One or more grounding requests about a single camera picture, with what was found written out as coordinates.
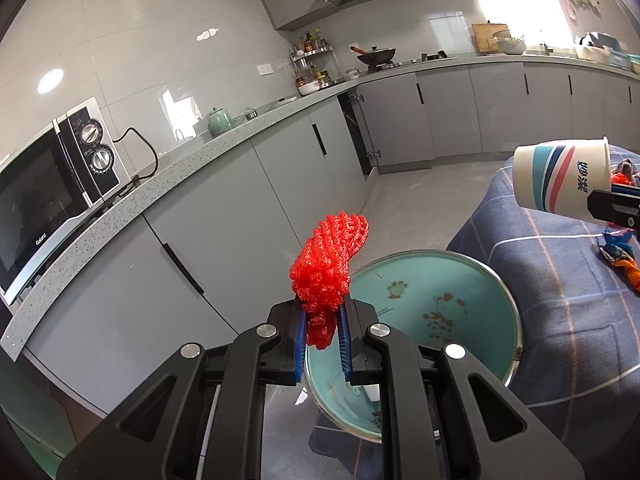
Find black power cable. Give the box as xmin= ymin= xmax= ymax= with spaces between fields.
xmin=112 ymin=127 xmax=161 ymax=196

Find red foam fruit net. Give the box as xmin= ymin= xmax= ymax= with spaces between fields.
xmin=289 ymin=211 xmax=371 ymax=352

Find blue plaid tablecloth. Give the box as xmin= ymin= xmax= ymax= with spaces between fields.
xmin=445 ymin=144 xmax=640 ymax=480

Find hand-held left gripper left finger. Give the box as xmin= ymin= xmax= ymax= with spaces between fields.
xmin=57 ymin=300 xmax=307 ymax=480

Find black wok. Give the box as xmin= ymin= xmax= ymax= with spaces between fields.
xmin=349 ymin=45 xmax=397 ymax=67

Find wooden cutting board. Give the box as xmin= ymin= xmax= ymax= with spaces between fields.
xmin=471 ymin=23 xmax=511 ymax=54

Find striped paper cup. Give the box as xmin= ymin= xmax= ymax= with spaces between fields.
xmin=512 ymin=136 xmax=614 ymax=222

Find stacked plastic containers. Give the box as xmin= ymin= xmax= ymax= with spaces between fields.
xmin=574 ymin=32 xmax=631 ymax=69

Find teal kettle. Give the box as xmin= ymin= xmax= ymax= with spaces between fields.
xmin=207 ymin=106 xmax=236 ymax=139

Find microwave oven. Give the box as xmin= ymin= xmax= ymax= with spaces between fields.
xmin=0 ymin=97 xmax=126 ymax=306

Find grey kitchen counter cabinets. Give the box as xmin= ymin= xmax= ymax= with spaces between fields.
xmin=0 ymin=51 xmax=640 ymax=413

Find teal enamel basin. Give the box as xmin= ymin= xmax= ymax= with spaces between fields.
xmin=304 ymin=249 xmax=524 ymax=444

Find colourful snack wrapper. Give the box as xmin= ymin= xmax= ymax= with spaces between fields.
xmin=599 ymin=229 xmax=640 ymax=294

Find metal spice rack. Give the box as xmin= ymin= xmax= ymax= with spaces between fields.
xmin=289 ymin=29 xmax=336 ymax=92

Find grey patterned crumpled cloth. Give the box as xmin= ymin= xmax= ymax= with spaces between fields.
xmin=611 ymin=157 xmax=640 ymax=187

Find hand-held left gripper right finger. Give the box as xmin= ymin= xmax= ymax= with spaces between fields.
xmin=339 ymin=298 xmax=584 ymax=480

